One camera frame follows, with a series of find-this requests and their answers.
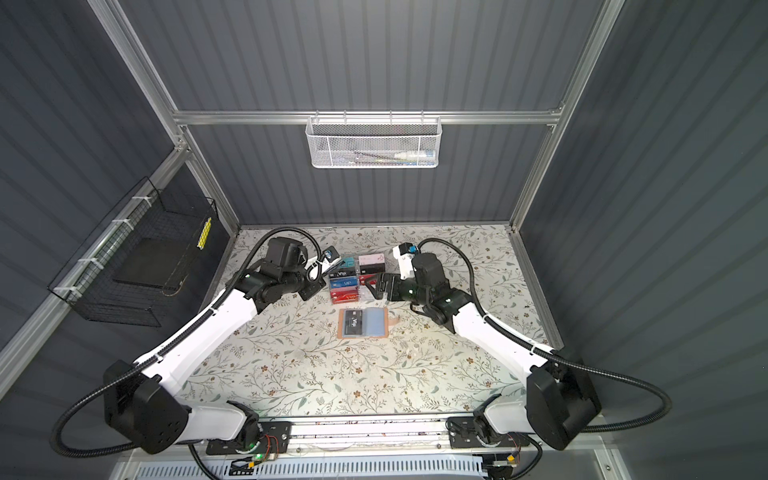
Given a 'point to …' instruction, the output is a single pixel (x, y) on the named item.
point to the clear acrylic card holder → (364, 293)
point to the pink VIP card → (371, 259)
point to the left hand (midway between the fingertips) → (320, 269)
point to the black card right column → (372, 268)
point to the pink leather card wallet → (369, 322)
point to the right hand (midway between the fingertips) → (380, 285)
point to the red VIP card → (363, 278)
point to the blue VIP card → (341, 282)
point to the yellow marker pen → (204, 233)
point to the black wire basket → (87, 281)
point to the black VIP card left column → (343, 272)
